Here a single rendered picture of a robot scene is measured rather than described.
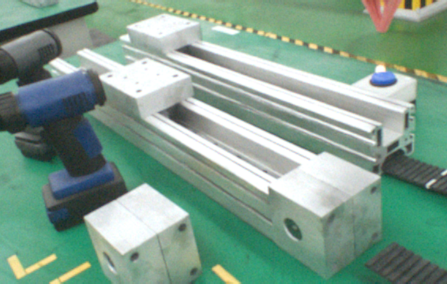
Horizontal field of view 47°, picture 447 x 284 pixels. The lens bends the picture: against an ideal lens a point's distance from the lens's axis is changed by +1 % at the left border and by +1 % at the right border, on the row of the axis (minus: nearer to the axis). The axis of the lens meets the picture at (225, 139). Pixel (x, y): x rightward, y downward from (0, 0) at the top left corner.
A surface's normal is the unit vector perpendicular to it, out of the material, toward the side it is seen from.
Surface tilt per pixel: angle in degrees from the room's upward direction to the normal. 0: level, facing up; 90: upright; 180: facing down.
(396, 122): 90
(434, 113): 0
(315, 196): 0
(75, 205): 90
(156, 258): 90
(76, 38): 90
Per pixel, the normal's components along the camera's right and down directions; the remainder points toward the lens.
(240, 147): -0.79, 0.40
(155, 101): 0.59, 0.31
